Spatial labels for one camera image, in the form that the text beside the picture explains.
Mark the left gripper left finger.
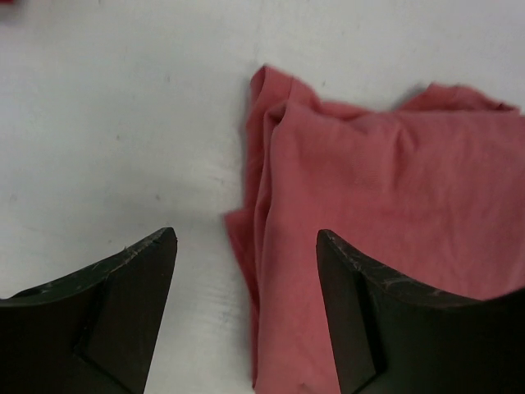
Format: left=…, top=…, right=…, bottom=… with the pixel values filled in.
left=1, top=227, right=177, bottom=393

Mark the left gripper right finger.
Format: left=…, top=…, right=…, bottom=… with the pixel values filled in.
left=316, top=230, right=524, bottom=393

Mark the pink red t shirt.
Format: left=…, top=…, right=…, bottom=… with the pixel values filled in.
left=225, top=66, right=524, bottom=393

